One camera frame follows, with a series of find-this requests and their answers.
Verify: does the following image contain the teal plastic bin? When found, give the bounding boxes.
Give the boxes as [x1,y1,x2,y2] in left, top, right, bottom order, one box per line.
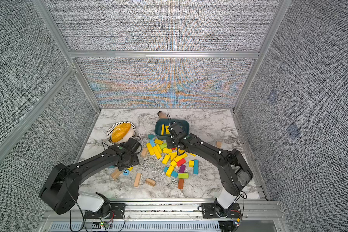
[154,118,190,142]

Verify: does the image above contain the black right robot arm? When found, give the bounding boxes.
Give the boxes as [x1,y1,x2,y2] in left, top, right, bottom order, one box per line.
[167,123,254,210]

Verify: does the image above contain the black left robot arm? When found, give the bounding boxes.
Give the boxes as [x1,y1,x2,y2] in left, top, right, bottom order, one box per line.
[39,137,143,215]

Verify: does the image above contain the natural wood block centre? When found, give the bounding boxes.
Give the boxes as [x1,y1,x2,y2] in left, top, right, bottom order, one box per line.
[140,148,148,158]

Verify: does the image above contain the patterned white plate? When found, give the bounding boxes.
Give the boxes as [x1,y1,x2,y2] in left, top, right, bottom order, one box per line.
[106,121,136,144]

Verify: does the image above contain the orange sesame bread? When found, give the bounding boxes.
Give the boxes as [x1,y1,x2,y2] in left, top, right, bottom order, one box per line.
[111,123,131,143]

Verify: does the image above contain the light blue letter cube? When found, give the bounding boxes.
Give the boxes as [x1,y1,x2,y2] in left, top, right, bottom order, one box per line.
[123,169,130,176]

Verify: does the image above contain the long yellow block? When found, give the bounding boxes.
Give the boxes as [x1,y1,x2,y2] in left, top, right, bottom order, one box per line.
[153,146,161,159]
[147,143,155,156]

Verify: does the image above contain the red block lower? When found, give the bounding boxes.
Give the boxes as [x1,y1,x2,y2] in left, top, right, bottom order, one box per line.
[177,159,186,167]

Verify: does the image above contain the light blue flat block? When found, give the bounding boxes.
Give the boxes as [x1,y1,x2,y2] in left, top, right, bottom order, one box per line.
[149,139,156,147]

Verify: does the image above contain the natural wood block left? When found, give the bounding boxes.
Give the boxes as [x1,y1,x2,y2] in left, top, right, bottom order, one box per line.
[110,168,123,180]

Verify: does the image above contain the spice jar with black cap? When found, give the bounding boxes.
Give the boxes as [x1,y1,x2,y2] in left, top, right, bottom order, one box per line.
[157,111,168,119]

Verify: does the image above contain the natural wood block front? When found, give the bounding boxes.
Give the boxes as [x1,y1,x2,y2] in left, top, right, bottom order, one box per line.
[133,173,142,188]

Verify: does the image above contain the purple block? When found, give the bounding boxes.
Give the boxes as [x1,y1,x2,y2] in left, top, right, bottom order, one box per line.
[179,164,186,173]

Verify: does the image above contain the teal long block right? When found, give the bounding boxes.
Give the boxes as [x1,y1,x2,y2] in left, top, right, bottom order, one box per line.
[193,160,199,175]

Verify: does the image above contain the yellow block front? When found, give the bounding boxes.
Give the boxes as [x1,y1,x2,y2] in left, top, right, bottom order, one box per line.
[165,166,174,177]

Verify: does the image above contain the natural wood arch block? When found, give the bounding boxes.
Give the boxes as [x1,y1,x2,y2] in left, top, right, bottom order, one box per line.
[145,178,156,187]

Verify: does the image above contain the lime green block front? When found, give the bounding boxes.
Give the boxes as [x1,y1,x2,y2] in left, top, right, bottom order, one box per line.
[178,173,189,179]

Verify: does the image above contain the orange brown block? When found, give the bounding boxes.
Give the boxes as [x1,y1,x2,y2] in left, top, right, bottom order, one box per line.
[177,179,184,189]

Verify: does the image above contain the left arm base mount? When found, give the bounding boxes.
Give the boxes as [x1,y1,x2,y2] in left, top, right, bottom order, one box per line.
[84,203,126,219]

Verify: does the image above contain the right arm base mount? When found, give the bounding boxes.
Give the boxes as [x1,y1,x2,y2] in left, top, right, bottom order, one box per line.
[199,203,242,219]

